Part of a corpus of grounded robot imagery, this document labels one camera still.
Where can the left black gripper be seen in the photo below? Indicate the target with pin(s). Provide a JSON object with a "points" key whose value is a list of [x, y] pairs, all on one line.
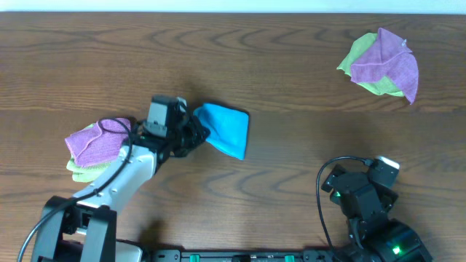
{"points": [[194, 132]]}

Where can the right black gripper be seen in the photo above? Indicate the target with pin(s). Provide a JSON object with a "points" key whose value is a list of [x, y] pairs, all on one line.
{"points": [[337, 171]]}

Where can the blue microfiber cloth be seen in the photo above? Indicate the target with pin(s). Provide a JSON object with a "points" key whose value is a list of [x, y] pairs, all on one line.
{"points": [[228, 128]]}

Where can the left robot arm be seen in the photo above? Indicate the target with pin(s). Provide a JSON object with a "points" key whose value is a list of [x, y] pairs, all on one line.
{"points": [[84, 226]]}

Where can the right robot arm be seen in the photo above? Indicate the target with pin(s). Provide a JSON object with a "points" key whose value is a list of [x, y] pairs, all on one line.
{"points": [[385, 239]]}

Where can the purple folded cloth left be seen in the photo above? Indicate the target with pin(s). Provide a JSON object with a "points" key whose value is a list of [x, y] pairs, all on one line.
{"points": [[98, 144]]}

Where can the green folded cloth left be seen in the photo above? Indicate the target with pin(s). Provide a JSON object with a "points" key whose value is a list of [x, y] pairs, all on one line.
{"points": [[85, 174]]}

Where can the purple cloth right pile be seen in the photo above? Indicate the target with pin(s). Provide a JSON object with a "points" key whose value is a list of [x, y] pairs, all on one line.
{"points": [[388, 56]]}

